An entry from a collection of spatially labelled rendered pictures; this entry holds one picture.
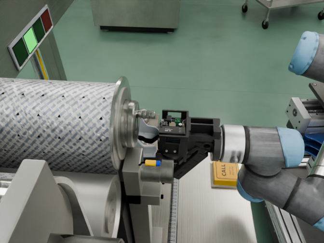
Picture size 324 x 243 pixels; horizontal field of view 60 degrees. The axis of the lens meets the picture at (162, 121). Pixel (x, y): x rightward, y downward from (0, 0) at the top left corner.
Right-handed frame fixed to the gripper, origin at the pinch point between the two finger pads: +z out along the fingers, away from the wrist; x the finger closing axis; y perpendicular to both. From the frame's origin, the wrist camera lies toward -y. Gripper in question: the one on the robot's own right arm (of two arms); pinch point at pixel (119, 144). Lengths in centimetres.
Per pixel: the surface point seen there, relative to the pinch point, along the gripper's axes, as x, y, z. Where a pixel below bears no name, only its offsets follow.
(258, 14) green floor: -326, -112, -108
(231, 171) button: -9.6, -20.1, -27.2
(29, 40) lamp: -29.5, 6.2, 29.3
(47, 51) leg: -71, -22, 49
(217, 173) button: -8.7, -20.1, -23.3
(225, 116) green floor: -131, -112, -51
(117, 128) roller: 10.5, 15.8, -3.5
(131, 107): 6.3, 16.2, -4.7
